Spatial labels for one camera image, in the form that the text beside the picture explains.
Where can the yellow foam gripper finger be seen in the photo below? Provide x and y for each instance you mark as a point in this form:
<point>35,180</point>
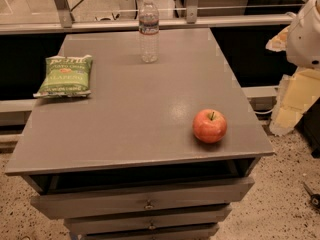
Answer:
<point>296,95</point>

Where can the clear plastic water bottle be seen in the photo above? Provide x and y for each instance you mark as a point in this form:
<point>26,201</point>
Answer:
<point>148,17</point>

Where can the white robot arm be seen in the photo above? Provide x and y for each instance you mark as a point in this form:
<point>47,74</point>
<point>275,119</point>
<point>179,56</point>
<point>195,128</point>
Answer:
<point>301,39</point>

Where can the green jalapeno chip bag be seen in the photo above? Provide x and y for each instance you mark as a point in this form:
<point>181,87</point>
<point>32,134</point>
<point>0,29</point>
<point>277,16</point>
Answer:
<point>66,77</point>

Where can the red apple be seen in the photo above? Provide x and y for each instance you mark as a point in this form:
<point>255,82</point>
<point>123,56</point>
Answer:
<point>209,126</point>

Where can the black tool on floor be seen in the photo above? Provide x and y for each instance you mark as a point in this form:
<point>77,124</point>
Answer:
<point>314,198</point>

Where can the middle grey drawer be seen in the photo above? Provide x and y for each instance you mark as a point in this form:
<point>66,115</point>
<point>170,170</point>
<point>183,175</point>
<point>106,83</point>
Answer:
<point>150,220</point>

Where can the grey drawer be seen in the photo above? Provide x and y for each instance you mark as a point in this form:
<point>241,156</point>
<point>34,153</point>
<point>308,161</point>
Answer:
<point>144,198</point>
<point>150,220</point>
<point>189,232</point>

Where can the bottom grey drawer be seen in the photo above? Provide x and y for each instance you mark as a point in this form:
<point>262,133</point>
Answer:
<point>189,232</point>

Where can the grey drawer cabinet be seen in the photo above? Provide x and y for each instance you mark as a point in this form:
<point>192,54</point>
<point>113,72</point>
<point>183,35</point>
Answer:
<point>135,128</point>

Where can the top grey drawer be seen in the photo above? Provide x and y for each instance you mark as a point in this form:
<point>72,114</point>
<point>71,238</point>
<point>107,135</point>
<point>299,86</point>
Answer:
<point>144,198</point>

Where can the metal window frame rail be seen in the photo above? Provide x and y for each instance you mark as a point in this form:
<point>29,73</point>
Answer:
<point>126,25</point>

